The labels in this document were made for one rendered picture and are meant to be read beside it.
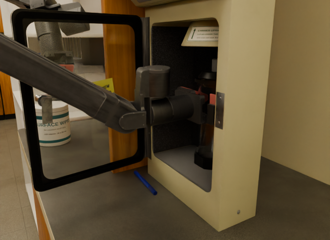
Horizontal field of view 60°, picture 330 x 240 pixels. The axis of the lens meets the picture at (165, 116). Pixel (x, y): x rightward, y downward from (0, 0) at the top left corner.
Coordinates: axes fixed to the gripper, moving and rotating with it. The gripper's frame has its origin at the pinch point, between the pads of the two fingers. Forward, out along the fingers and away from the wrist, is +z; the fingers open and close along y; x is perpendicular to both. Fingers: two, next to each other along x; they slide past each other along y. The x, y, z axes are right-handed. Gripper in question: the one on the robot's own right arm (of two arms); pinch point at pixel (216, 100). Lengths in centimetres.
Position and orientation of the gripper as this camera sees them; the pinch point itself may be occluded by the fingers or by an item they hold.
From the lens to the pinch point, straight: 72.6
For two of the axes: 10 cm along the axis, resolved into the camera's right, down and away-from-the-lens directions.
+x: 0.3, 9.6, 2.8
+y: -5.1, -2.2, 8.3
